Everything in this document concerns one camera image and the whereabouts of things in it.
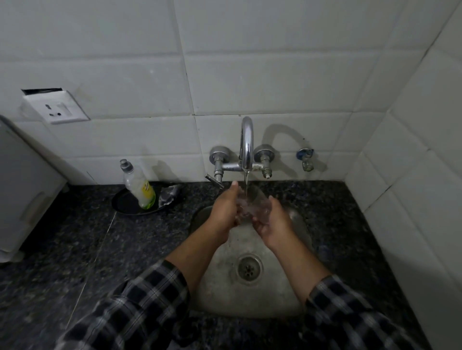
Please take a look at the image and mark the person's right hand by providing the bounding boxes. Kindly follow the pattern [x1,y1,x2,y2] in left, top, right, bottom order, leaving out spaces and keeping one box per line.
[251,196,294,252]

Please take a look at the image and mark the person's left hand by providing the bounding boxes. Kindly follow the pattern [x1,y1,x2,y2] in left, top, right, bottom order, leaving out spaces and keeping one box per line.
[206,181,242,243]

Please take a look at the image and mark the clear drinking glass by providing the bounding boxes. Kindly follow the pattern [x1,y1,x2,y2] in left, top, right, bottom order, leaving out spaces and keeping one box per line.
[235,185,272,228]

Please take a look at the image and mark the person's right forearm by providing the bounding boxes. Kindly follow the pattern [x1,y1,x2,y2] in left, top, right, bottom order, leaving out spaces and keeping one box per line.
[265,238,416,350]

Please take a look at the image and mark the person's left forearm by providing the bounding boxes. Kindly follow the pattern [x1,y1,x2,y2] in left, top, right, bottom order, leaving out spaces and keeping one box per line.
[54,231,231,350]

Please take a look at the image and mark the grey scrubbing sponge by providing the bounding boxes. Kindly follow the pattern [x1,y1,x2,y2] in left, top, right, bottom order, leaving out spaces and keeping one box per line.
[158,185,182,207]

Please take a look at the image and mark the sink drain strainer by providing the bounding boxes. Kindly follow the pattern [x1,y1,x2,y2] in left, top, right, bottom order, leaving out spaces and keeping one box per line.
[237,254,263,283]

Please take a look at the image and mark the stainless steel sink basin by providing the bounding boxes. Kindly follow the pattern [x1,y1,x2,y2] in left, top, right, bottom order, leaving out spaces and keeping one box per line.
[188,203,315,319]

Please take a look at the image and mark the dish soap bottle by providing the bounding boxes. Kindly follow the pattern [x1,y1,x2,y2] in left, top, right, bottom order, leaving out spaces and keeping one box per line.
[120,159,156,210]

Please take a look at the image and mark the black round tray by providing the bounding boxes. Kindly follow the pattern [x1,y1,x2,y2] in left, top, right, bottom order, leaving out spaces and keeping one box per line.
[111,186,171,216]

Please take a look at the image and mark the white appliance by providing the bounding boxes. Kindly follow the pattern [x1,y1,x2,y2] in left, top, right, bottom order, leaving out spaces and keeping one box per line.
[0,115,69,263]

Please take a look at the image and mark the chrome wall-mounted faucet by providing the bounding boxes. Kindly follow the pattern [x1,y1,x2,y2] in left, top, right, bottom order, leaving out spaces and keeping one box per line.
[205,116,277,189]

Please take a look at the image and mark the small wall valve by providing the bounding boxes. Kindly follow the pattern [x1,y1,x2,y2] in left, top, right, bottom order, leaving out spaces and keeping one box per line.
[297,148,315,172]

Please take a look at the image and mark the white wall socket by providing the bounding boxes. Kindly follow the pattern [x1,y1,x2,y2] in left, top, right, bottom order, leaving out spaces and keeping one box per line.
[22,90,90,125]

